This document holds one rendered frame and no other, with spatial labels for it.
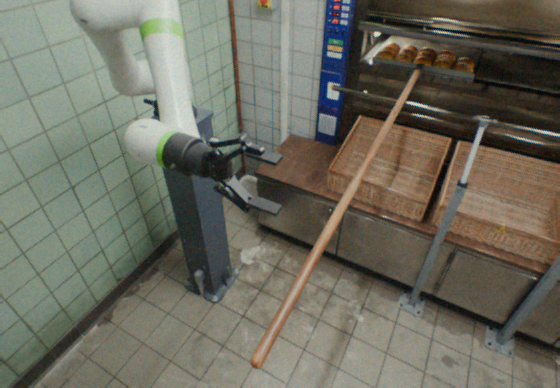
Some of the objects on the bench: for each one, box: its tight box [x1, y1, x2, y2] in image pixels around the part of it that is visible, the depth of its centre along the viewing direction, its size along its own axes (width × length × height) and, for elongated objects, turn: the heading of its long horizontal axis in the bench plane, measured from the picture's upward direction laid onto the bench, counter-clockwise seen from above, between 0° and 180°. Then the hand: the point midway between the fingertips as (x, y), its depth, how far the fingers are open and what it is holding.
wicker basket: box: [432, 141, 560, 267], centre depth 185 cm, size 49×56×28 cm
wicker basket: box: [326, 115, 452, 222], centre depth 207 cm, size 49×56×28 cm
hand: (274, 185), depth 73 cm, fingers open, 13 cm apart
